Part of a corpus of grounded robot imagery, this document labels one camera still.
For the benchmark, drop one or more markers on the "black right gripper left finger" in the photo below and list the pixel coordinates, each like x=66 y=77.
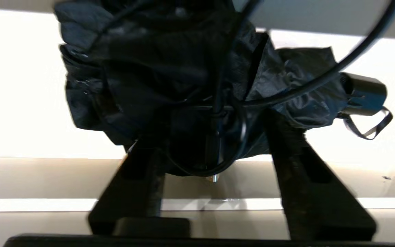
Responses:
x=132 y=192

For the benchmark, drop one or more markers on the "white fluted drawer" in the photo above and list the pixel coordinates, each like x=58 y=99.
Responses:
x=19 y=103

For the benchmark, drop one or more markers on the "black umbrella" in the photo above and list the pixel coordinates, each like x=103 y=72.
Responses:
x=149 y=68

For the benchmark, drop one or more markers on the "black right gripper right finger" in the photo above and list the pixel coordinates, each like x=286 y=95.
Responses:
x=314 y=199

